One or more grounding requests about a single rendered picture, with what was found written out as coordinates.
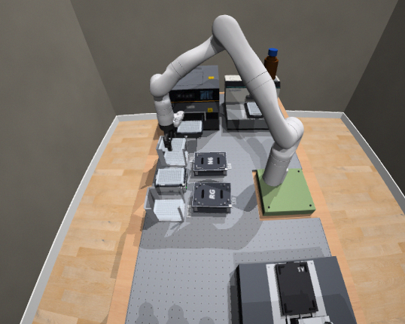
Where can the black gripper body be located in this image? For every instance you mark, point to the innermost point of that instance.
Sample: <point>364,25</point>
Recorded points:
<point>167,129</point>

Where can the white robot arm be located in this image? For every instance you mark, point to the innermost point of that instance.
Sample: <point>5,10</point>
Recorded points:
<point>228,36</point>

